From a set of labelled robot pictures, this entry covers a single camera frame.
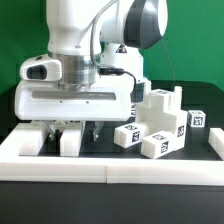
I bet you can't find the black cable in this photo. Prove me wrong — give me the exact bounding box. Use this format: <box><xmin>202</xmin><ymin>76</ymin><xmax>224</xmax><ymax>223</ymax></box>
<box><xmin>89</xmin><ymin>0</ymin><xmax>138</xmax><ymax>93</ymax></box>

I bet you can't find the white chair seat part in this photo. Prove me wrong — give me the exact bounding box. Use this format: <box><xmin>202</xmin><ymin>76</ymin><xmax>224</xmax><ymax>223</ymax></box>
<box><xmin>135</xmin><ymin>86</ymin><xmax>187</xmax><ymax>150</ymax></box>

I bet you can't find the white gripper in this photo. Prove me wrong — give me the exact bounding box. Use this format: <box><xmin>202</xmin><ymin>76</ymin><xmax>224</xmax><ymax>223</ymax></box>
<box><xmin>15</xmin><ymin>75</ymin><xmax>133</xmax><ymax>142</ymax></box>

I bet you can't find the white U-shaped obstacle frame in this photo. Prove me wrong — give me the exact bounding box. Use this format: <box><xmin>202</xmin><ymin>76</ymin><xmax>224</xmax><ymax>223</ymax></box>
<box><xmin>0</xmin><ymin>123</ymin><xmax>224</xmax><ymax>186</ymax></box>

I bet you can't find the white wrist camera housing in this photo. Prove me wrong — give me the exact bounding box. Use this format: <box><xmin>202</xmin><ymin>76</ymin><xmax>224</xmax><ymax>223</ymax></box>
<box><xmin>20</xmin><ymin>54</ymin><xmax>62</xmax><ymax>81</ymax></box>

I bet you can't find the white chair back part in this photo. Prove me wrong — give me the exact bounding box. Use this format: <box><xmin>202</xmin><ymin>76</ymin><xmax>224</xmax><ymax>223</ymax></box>
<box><xmin>19</xmin><ymin>121</ymin><xmax>85</xmax><ymax>157</ymax></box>

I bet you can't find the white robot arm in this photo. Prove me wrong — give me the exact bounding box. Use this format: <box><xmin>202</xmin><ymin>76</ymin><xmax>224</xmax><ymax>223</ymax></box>
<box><xmin>15</xmin><ymin>0</ymin><xmax>168</xmax><ymax>124</ymax></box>

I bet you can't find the white tagged cube right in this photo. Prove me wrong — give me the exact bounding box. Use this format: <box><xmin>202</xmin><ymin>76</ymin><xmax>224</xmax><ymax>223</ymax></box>
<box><xmin>188</xmin><ymin>110</ymin><xmax>206</xmax><ymax>128</ymax></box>

